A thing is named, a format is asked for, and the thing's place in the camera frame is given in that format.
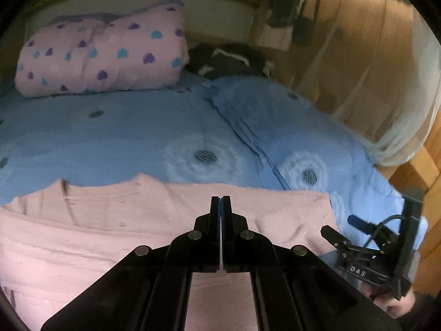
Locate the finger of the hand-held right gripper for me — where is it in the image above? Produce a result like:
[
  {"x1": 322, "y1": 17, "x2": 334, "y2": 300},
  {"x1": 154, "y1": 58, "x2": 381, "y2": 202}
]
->
[
  {"x1": 347, "y1": 214, "x2": 377, "y2": 234},
  {"x1": 320, "y1": 225, "x2": 349, "y2": 249}
]

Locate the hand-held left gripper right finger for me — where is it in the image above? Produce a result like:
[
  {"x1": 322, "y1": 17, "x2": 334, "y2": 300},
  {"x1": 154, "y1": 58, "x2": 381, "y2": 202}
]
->
[{"x1": 221, "y1": 196, "x2": 402, "y2": 331}]

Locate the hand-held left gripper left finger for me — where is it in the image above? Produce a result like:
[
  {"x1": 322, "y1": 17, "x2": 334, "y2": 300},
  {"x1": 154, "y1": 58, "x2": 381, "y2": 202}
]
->
[{"x1": 41, "y1": 196, "x2": 221, "y2": 331}]

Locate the pink knit sweater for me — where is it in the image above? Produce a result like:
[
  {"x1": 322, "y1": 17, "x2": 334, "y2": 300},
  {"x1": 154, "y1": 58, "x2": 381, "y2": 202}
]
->
[{"x1": 0, "y1": 173, "x2": 340, "y2": 331}]

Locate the person's right forearm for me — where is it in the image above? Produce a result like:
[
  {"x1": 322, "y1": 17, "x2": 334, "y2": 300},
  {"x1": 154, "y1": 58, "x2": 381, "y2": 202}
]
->
[{"x1": 403, "y1": 291, "x2": 441, "y2": 331}]

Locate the person's right hand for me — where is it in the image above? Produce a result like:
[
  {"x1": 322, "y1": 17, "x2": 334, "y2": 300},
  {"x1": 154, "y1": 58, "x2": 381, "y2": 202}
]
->
[{"x1": 365, "y1": 281, "x2": 417, "y2": 319}]

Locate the blue dandelion print pillow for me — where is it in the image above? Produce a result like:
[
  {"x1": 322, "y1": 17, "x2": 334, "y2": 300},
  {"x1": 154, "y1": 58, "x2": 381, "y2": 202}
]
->
[{"x1": 207, "y1": 76, "x2": 404, "y2": 201}]

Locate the blue dandelion print bed sheet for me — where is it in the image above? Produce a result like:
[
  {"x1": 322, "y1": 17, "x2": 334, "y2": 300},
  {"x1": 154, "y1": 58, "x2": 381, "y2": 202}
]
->
[{"x1": 0, "y1": 72, "x2": 429, "y2": 252}]

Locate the white mosquito net curtain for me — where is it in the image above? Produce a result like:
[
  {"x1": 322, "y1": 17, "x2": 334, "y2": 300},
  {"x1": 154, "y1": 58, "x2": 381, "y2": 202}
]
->
[{"x1": 286, "y1": 0, "x2": 441, "y2": 168}]

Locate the dark cloth with white trim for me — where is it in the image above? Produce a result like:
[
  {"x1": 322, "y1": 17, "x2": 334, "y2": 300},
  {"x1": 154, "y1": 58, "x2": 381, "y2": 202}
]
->
[{"x1": 188, "y1": 43, "x2": 276, "y2": 80}]

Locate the pink heart-patterned pillow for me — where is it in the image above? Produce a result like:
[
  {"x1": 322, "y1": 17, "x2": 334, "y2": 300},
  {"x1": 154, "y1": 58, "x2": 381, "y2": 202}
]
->
[{"x1": 15, "y1": 0, "x2": 190, "y2": 99}]

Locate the dark hanging cloth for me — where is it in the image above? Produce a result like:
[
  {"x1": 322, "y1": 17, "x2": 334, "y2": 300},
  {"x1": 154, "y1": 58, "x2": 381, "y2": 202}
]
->
[{"x1": 267, "y1": 0, "x2": 322, "y2": 47}]

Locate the black cable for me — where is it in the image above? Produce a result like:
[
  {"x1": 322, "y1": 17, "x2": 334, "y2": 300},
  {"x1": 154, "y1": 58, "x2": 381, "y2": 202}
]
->
[{"x1": 363, "y1": 214, "x2": 409, "y2": 254}]

